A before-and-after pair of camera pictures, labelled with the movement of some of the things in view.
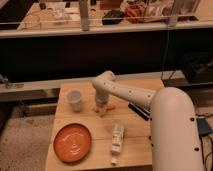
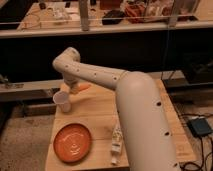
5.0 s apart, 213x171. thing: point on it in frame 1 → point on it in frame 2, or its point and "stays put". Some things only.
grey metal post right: x=173 y=20 stays put
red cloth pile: x=135 y=13 stays put
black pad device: x=204 y=127 stays put
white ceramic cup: x=74 y=96 → x=62 y=100
